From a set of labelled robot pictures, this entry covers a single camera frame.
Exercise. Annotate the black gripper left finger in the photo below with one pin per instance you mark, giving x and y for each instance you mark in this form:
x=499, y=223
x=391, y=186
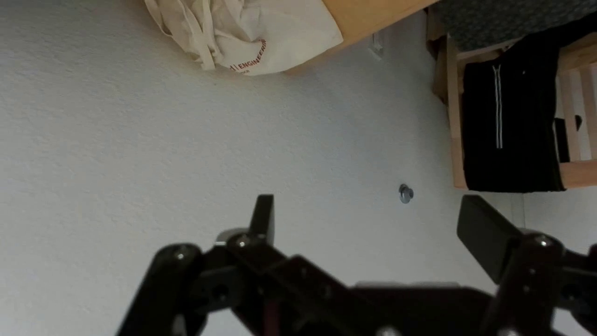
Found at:
x=244, y=274

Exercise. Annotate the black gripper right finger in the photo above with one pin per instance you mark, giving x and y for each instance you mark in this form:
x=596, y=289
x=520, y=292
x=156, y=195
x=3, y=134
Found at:
x=535, y=274

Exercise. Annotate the wooden chair with black jacket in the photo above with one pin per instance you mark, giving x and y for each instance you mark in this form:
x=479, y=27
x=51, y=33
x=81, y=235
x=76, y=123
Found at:
x=503, y=65

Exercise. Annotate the cream towel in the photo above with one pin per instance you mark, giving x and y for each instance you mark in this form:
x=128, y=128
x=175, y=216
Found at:
x=247, y=37

